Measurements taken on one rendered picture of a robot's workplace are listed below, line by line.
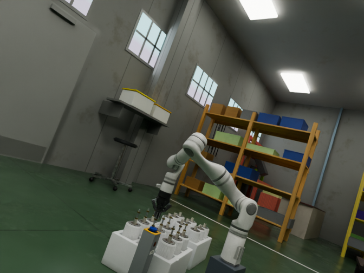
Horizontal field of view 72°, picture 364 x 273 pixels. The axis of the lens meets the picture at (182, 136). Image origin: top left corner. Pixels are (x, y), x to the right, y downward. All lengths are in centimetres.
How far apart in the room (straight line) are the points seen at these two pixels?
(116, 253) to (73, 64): 310
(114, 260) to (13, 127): 272
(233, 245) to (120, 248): 63
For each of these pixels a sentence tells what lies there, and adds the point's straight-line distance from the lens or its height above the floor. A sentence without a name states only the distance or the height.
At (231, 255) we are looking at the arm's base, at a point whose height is 35.
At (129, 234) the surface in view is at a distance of 157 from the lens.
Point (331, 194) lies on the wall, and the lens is 949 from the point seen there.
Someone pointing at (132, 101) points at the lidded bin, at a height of 132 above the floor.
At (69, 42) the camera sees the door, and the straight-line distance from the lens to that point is 414.
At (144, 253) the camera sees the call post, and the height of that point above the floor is 21.
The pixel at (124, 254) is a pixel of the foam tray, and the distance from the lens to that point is 156.
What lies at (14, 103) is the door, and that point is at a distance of 389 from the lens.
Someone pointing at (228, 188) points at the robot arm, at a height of 64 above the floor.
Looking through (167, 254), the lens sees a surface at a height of 20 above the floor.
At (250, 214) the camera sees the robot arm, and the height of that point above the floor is 56.
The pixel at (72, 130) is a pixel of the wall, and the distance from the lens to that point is 429.
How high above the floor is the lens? 68
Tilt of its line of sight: 6 degrees up
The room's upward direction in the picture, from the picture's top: 20 degrees clockwise
